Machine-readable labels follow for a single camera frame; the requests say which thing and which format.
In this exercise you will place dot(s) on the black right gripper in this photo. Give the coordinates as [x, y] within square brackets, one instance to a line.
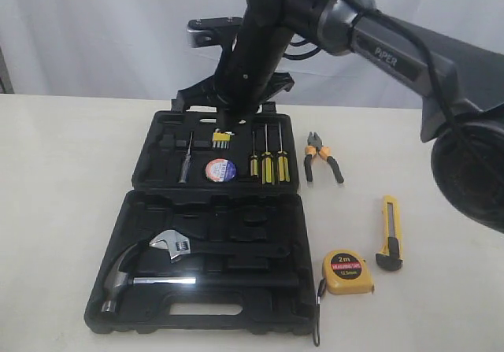
[245, 76]

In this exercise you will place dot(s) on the black electrical tape roll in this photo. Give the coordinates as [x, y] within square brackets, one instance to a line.
[220, 170]

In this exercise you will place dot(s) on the orange black combination pliers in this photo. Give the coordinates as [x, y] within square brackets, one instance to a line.
[315, 147]

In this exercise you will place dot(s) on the yellow measuring tape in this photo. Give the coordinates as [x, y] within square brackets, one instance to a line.
[344, 272]

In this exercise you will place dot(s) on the yellow utility knife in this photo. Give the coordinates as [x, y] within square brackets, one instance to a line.
[389, 258]

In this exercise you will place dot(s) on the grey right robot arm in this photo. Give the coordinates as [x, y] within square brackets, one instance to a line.
[460, 85]

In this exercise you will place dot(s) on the black plastic tool case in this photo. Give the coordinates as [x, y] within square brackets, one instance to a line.
[241, 211]

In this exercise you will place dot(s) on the yellow hex key set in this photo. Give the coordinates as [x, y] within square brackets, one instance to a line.
[221, 140]

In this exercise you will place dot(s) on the small yellow black screwdriver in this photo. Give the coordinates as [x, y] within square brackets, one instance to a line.
[253, 159]

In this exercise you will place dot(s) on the chrome adjustable wrench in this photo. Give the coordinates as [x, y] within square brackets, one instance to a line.
[178, 245]

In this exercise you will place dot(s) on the steel claw hammer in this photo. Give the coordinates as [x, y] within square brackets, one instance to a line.
[118, 280]

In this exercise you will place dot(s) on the clear handle tester screwdriver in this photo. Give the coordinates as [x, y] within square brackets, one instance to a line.
[186, 162]

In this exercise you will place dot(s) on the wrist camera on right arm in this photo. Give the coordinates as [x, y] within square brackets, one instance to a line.
[219, 31]

